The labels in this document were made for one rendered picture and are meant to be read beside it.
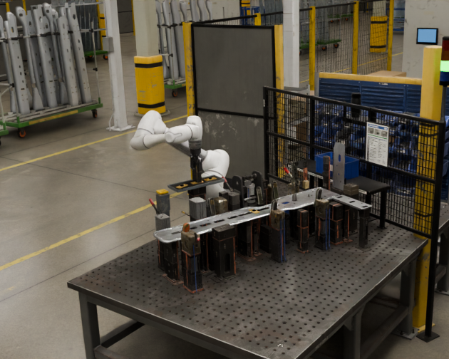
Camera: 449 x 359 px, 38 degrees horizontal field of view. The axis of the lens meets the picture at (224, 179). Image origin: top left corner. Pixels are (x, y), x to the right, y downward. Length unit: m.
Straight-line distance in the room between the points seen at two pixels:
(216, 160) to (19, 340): 1.95
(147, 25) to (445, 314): 8.22
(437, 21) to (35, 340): 8.06
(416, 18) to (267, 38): 4.83
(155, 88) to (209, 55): 4.99
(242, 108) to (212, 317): 3.67
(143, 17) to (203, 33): 4.86
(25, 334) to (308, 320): 2.37
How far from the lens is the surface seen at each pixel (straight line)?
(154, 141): 4.49
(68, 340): 4.95
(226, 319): 3.59
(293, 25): 8.77
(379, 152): 4.70
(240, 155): 7.06
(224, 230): 3.87
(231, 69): 6.90
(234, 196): 4.30
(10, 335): 5.15
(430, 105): 4.39
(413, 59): 11.12
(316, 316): 3.61
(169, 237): 3.88
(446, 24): 10.89
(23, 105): 11.60
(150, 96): 11.97
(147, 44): 11.90
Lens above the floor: 2.49
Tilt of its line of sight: 18 degrees down
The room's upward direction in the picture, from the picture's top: 2 degrees counter-clockwise
